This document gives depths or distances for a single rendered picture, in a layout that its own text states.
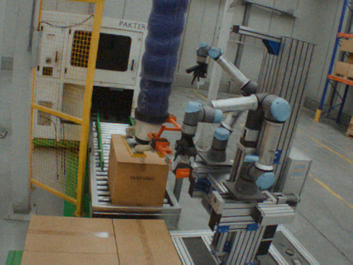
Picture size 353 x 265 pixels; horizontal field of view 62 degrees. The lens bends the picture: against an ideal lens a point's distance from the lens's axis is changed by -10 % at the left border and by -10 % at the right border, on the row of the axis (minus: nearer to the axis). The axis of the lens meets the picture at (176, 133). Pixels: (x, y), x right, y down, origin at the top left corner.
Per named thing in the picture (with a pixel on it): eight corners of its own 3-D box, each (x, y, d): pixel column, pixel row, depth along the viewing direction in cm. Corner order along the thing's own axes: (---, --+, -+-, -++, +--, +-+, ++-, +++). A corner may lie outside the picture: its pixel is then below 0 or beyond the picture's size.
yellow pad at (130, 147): (120, 137, 232) (121, 131, 231) (133, 138, 236) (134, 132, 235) (131, 157, 203) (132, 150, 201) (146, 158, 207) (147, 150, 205)
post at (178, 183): (166, 224, 330) (183, 135, 299) (172, 224, 332) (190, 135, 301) (167, 228, 324) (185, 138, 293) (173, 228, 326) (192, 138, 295)
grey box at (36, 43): (34, 64, 264) (37, 30, 255) (40, 64, 266) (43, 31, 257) (30, 67, 246) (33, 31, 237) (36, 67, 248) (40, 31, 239)
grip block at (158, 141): (149, 145, 200) (150, 136, 199) (164, 146, 204) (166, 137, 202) (154, 151, 193) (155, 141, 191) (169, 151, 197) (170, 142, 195)
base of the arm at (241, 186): (249, 184, 213) (253, 171, 210) (260, 195, 199) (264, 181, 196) (229, 184, 208) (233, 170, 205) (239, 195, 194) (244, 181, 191)
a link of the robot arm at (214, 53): (251, 104, 226) (203, 54, 224) (251, 101, 236) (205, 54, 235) (263, 93, 222) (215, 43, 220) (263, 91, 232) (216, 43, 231)
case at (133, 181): (106, 173, 298) (111, 133, 286) (148, 175, 310) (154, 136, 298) (112, 208, 244) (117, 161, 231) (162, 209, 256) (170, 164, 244)
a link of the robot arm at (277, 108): (261, 179, 197) (280, 94, 179) (274, 190, 183) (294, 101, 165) (245, 180, 193) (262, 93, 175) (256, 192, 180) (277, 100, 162)
